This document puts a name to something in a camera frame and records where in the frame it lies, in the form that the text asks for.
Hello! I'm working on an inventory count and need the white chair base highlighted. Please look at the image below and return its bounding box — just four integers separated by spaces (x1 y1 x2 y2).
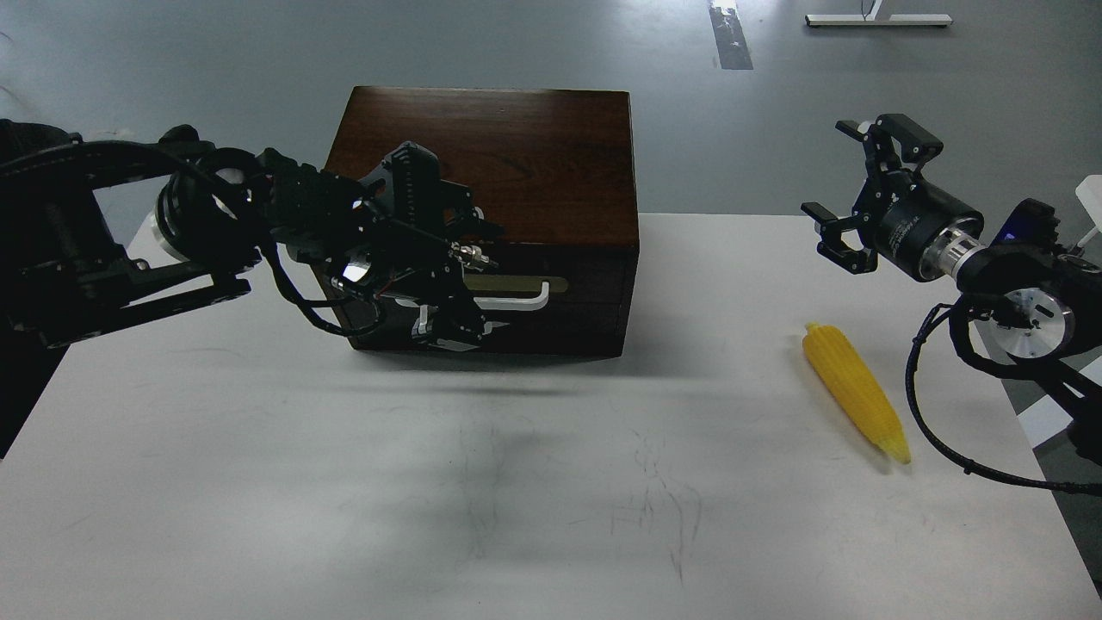
1072 174 1102 255

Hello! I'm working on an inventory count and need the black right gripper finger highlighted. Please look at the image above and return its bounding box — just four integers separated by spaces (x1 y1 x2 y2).
802 202 878 275
835 115 944 187

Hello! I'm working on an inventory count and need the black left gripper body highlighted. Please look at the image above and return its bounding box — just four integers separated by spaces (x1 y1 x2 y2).
327 142 483 315

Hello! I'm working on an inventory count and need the wooden drawer with white handle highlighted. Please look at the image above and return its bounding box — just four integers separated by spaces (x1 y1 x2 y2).
336 237 639 357

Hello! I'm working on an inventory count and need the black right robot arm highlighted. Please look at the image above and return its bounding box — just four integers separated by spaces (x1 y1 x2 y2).
802 115 1101 463

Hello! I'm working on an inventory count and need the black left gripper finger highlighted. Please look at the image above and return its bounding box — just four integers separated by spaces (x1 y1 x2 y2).
410 297 511 352
449 208 504 268

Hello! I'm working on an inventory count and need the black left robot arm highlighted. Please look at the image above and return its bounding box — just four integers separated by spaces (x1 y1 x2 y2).
1 119 503 452

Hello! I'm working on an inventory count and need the white table leg base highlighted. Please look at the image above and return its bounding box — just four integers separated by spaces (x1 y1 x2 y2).
804 1 954 28

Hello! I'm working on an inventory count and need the dark wooden drawer cabinet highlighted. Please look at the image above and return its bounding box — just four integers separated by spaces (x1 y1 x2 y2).
320 85 641 357

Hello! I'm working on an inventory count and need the yellow corn cob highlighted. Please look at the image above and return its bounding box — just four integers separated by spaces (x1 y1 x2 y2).
802 322 912 466

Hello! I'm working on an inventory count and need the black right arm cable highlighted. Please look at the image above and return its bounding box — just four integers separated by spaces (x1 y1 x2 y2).
904 297 1102 499

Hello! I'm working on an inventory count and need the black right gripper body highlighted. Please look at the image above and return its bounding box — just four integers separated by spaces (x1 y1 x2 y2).
853 171 984 282

